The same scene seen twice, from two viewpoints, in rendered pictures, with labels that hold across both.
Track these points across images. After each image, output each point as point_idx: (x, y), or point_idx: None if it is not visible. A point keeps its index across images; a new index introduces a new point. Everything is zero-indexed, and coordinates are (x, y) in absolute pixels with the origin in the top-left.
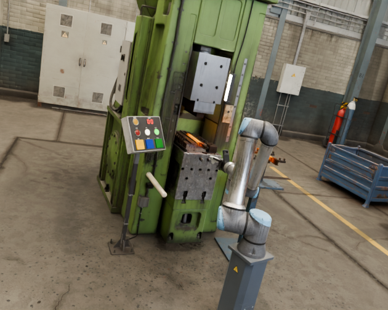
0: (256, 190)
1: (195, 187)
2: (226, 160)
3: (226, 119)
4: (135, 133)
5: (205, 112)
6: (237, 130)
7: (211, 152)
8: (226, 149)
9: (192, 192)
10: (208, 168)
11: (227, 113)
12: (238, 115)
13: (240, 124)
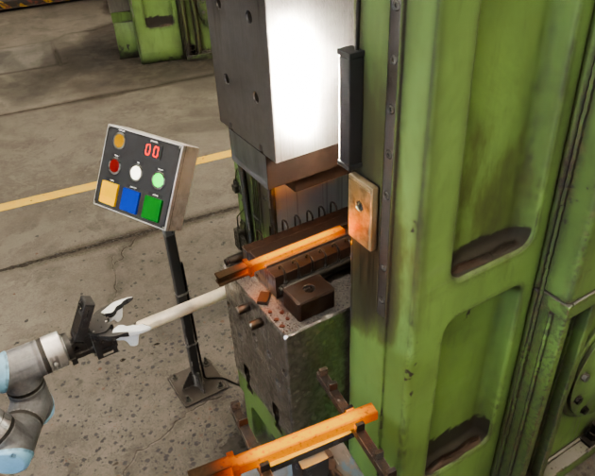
0: None
1: (258, 375)
2: (75, 327)
3: (357, 231)
4: (109, 166)
5: (252, 176)
6: (409, 295)
7: (289, 312)
8: (84, 298)
9: (256, 382)
10: (267, 348)
11: (357, 210)
12: (404, 239)
13: (413, 279)
